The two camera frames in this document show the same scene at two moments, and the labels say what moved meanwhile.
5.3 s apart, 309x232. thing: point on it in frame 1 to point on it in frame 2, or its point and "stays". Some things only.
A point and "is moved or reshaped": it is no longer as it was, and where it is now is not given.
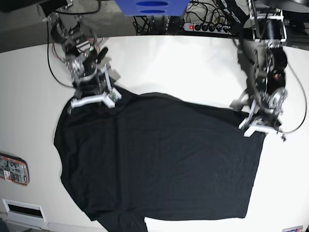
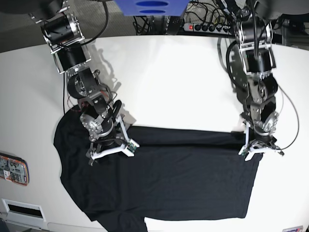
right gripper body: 262,119 to 258,143
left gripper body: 95,87 to 112,141
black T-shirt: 153,156 is moved or reshaped
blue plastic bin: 152,7 stays
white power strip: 221,29 stays
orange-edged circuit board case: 14,168 stays
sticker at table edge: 297,228 stays
